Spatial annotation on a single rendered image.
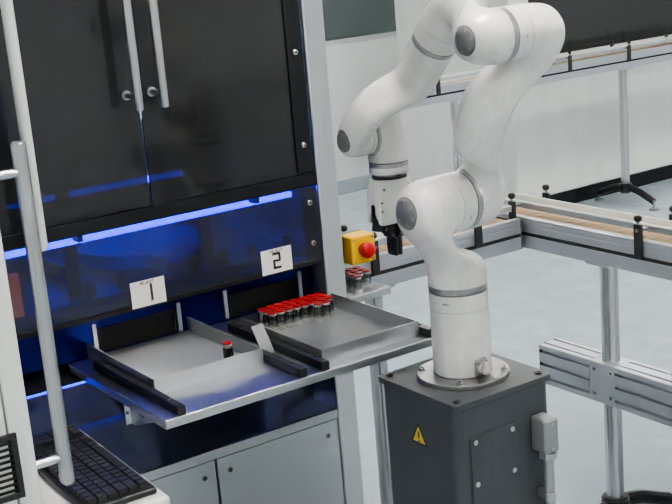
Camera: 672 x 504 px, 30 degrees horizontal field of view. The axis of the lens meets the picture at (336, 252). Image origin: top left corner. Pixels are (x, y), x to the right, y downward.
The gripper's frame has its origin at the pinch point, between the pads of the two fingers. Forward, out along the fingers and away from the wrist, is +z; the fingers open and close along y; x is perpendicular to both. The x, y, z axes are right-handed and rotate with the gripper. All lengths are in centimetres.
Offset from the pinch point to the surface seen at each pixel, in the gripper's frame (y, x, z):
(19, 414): 92, 14, 7
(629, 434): -149, -69, 110
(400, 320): -5.9, -7.7, 20.1
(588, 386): -85, -27, 64
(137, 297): 43, -39, 9
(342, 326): 1.5, -20.2, 22.2
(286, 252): 3.1, -38.5, 7.0
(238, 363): 33.8, -13.4, 20.7
